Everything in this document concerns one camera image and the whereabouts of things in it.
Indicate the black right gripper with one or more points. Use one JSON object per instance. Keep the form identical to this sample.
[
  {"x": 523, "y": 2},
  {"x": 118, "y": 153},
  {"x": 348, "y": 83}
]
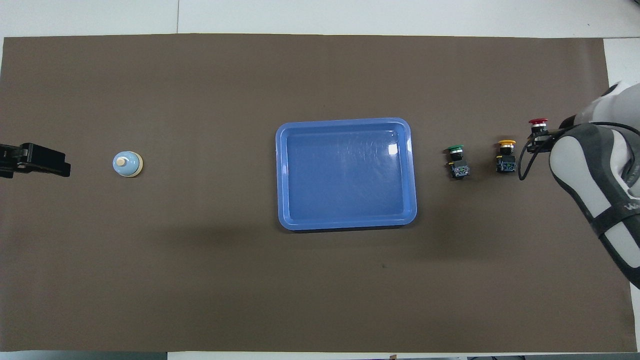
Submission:
[{"x": 556, "y": 136}]

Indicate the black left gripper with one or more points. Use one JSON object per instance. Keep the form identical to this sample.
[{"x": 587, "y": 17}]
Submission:
[{"x": 11, "y": 160}]

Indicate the red push button switch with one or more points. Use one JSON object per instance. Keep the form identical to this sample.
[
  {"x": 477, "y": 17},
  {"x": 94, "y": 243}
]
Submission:
[{"x": 538, "y": 121}]

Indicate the yellow push button switch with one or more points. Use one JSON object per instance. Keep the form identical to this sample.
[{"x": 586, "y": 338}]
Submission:
[{"x": 506, "y": 165}]

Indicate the light blue desk bell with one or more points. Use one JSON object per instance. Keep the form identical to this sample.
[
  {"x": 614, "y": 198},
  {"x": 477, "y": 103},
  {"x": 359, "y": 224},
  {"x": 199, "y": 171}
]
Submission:
[{"x": 126, "y": 165}]

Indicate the green push button switch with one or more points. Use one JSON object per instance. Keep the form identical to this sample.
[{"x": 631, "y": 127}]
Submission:
[{"x": 457, "y": 169}]

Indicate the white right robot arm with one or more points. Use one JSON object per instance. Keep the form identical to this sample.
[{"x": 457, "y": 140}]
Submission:
[{"x": 600, "y": 165}]

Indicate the blue plastic tray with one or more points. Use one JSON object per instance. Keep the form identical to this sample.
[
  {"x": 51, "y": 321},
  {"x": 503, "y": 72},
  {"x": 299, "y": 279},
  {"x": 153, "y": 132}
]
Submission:
[{"x": 345, "y": 200}]

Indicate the brown table mat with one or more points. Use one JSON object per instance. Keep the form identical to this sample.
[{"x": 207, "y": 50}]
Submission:
[{"x": 200, "y": 275}]

